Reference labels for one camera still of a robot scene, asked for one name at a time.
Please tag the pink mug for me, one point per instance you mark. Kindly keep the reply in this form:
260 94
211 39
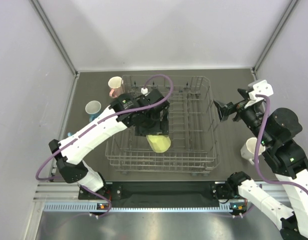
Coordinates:
116 86

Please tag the aluminium frame rail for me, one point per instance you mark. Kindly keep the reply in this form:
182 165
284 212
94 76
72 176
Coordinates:
62 197

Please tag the yellow mug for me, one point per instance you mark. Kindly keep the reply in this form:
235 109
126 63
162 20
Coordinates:
159 143

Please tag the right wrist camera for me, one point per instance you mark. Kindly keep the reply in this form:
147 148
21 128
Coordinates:
260 87

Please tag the grey wire dish rack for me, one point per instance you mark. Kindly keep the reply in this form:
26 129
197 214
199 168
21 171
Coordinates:
192 130

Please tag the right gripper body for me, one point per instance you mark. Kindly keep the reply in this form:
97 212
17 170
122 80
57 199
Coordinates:
241 111

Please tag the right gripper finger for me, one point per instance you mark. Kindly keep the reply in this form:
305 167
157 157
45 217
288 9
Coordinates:
223 110
244 93

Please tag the white mug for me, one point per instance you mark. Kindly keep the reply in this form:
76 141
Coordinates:
248 149

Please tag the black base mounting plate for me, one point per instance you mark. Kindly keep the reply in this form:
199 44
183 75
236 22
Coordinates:
124 189

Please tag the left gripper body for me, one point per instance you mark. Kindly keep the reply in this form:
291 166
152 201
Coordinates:
152 125

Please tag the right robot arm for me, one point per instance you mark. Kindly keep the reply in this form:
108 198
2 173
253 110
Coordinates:
274 131

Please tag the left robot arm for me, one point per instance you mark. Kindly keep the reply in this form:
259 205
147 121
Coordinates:
125 111

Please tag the blue floral mug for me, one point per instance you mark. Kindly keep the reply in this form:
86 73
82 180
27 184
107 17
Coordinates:
93 109

